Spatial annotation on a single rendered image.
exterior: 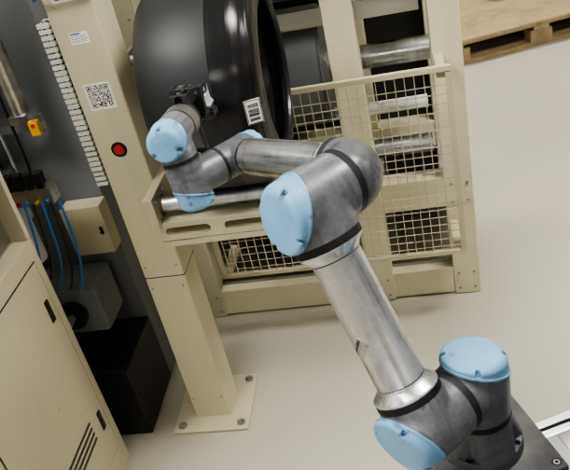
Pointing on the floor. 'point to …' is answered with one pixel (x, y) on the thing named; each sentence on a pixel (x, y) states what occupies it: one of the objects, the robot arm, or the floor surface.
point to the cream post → (129, 115)
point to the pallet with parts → (519, 9)
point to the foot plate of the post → (241, 413)
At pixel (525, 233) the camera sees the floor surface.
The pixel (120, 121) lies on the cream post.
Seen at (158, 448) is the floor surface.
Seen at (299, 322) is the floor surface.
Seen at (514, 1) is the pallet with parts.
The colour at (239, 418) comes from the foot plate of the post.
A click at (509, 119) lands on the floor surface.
